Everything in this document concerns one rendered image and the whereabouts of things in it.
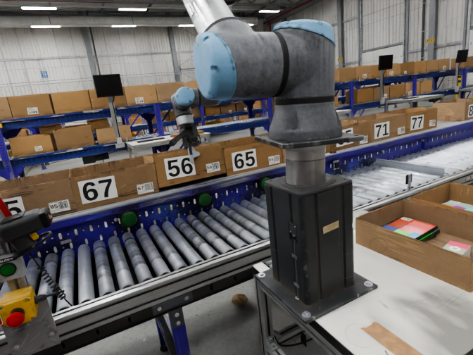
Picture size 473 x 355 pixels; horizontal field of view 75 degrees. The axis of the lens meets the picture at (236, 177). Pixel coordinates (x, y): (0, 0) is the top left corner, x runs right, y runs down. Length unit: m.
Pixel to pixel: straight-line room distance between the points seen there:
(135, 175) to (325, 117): 1.08
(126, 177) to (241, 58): 1.06
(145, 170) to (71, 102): 4.57
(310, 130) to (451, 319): 0.57
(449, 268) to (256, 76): 0.74
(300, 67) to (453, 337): 0.70
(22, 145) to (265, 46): 5.42
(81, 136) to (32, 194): 4.27
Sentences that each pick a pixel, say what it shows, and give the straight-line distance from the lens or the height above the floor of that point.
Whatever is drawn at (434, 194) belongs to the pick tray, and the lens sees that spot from 1.59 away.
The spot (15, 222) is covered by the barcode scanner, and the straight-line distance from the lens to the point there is 0.97.
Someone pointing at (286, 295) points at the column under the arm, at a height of 0.76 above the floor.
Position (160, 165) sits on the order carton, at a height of 1.02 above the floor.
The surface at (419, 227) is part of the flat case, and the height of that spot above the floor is 0.80.
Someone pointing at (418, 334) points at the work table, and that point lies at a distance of 0.90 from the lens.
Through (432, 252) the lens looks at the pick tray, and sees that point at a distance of 1.08.
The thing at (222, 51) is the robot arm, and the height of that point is 1.42.
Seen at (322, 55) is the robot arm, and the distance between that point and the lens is 0.79.
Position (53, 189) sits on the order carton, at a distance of 1.61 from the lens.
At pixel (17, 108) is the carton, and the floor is 1.53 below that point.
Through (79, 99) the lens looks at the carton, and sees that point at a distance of 6.11.
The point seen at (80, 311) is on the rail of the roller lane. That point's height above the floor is 0.74.
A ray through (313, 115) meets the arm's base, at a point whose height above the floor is 1.26.
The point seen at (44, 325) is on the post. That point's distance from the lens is 1.15.
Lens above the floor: 1.32
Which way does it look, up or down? 15 degrees down
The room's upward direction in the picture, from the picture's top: 7 degrees counter-clockwise
